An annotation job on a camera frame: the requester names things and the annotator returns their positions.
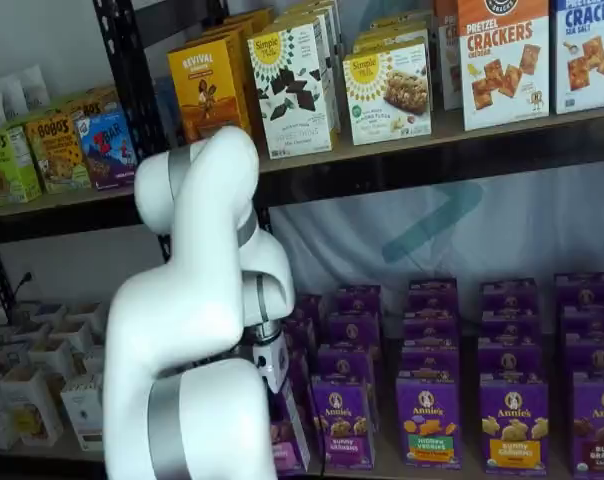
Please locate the blue Zbar box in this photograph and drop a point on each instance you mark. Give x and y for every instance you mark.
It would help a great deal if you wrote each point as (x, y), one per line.
(104, 155)

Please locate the Simple Mills bar box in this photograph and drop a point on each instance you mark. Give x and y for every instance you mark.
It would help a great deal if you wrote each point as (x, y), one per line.
(392, 30)
(382, 125)

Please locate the Annie's hidden veggies box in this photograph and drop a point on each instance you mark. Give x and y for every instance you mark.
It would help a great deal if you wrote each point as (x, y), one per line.
(432, 295)
(429, 360)
(429, 327)
(427, 415)

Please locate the purple Annie's box violet patch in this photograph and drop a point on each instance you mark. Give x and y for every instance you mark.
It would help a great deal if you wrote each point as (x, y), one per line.
(357, 299)
(354, 330)
(339, 430)
(344, 365)

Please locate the cheddar pretzel crackers box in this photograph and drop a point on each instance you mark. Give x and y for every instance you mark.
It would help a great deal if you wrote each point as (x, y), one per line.
(447, 75)
(502, 75)

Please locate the white carton dark emblem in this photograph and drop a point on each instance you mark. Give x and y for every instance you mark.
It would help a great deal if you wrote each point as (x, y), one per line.
(82, 415)

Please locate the black wall plug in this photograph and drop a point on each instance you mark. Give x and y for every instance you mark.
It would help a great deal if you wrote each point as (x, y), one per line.
(26, 277)

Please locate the blue sea salt crackers box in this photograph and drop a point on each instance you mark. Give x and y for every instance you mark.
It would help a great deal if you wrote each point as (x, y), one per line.
(592, 60)

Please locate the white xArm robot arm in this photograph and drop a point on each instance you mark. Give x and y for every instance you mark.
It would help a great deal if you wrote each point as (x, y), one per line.
(192, 275)

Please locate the green Bobo's box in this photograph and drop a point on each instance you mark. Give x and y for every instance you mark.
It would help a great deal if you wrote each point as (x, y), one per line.
(7, 175)

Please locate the purple Annie's box orange patch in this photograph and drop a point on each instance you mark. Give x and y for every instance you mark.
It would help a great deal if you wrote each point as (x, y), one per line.
(507, 327)
(509, 295)
(514, 425)
(507, 361)

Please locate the yellow Bobo's box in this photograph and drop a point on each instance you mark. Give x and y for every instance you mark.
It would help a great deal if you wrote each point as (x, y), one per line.
(57, 160)

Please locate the white carton yellow print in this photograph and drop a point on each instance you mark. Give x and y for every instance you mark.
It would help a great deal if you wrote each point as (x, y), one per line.
(29, 415)

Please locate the yellow Revival snack box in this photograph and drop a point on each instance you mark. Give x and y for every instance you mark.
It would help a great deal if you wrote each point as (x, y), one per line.
(252, 30)
(202, 75)

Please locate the orange Bobo's box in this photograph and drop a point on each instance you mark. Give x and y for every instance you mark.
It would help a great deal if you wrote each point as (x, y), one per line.
(94, 105)

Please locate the Annie's chocolate bunny grahams box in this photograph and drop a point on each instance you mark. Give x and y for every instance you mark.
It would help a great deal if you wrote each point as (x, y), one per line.
(584, 290)
(597, 357)
(589, 320)
(599, 425)

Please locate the Simple Mills sweet thins box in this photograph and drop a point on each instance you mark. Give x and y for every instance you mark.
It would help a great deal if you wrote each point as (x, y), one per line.
(292, 125)
(312, 10)

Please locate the white backdrop sheet teal logo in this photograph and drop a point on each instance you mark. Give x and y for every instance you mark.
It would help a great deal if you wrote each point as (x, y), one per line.
(532, 225)

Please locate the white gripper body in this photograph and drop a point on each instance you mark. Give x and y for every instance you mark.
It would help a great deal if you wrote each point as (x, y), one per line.
(271, 360)

